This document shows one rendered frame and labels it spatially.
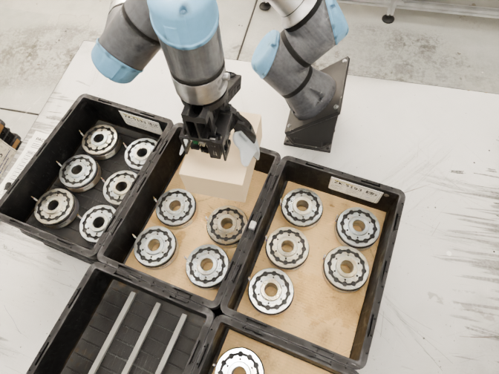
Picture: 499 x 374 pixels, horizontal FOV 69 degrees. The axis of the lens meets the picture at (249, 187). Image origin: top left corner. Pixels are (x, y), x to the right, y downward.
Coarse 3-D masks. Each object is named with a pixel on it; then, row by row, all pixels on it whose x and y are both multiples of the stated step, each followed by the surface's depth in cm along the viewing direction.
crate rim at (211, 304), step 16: (176, 128) 95; (144, 176) 89; (272, 176) 87; (128, 208) 85; (256, 208) 84; (112, 240) 82; (240, 240) 80; (240, 256) 79; (128, 272) 78; (176, 288) 76; (224, 288) 76; (208, 304) 74
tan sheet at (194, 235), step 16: (176, 176) 100; (256, 176) 99; (256, 192) 97; (176, 208) 96; (208, 208) 95; (240, 208) 95; (160, 224) 94; (192, 224) 93; (192, 240) 91; (208, 240) 91; (144, 272) 88; (160, 272) 88; (176, 272) 88; (192, 288) 86
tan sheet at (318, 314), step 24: (288, 192) 96; (384, 216) 92; (264, 240) 90; (312, 240) 90; (336, 240) 89; (264, 264) 88; (312, 264) 87; (312, 288) 85; (360, 288) 84; (288, 312) 82; (312, 312) 82; (336, 312) 82; (360, 312) 82; (312, 336) 80; (336, 336) 80
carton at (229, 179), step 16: (240, 112) 73; (256, 128) 70; (192, 160) 68; (208, 160) 68; (240, 160) 67; (192, 176) 67; (208, 176) 66; (224, 176) 66; (240, 176) 66; (192, 192) 73; (208, 192) 71; (224, 192) 70; (240, 192) 68
